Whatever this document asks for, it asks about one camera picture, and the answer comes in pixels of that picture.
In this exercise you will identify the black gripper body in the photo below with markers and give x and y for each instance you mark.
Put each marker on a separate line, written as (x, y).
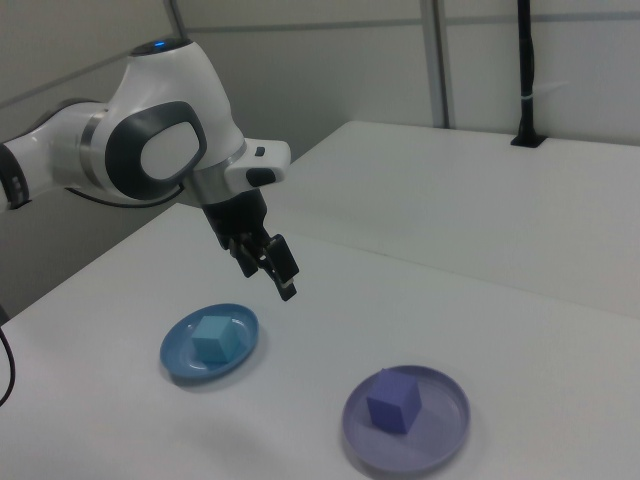
(237, 220)

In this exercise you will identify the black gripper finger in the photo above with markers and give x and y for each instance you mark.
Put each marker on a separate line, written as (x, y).
(282, 262)
(248, 262)

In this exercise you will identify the light blue cube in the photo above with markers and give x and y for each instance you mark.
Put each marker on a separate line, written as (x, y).
(215, 340)

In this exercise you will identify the purple cube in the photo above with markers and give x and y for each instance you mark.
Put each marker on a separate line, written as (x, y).
(392, 402)

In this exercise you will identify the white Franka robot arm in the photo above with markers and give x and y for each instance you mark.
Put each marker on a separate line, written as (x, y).
(170, 100)

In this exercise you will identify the blue plate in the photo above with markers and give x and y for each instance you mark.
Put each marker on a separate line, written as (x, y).
(180, 355)

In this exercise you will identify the purple plate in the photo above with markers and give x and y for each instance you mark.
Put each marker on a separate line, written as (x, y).
(440, 430)

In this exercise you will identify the black pole with base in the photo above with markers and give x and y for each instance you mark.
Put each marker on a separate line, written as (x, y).
(526, 75)

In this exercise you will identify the grey horizontal partition rail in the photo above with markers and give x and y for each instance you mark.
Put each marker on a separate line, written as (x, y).
(325, 25)

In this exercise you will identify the thin grey partition post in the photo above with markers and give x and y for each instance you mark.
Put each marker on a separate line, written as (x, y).
(176, 15)

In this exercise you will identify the wide silver partition post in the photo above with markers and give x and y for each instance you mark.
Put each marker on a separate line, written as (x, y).
(440, 65)

